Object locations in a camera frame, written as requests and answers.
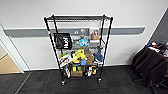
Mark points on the small light blue plush toy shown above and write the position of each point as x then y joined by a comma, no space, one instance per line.
83,42

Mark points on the yellow plush toy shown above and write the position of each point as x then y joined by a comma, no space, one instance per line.
78,55

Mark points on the blue cup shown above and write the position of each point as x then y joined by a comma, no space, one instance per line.
83,62

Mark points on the white box with portrait photo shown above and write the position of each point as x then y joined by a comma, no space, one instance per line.
95,34

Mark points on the blue shark plush toy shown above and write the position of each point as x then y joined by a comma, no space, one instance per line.
99,56

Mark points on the black bag with white print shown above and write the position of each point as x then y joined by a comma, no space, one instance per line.
62,41

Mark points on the white red printed box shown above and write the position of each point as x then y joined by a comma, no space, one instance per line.
65,60

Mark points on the yellow and green blocks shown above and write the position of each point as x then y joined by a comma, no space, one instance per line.
77,69

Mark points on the white orange goods packs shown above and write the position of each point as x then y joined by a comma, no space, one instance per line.
91,70

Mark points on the brown cardboard box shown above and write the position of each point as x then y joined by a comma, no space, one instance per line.
77,74

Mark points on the black white printed pack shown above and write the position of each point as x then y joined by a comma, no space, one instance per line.
67,71

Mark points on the long grey wall band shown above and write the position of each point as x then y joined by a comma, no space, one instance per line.
26,32

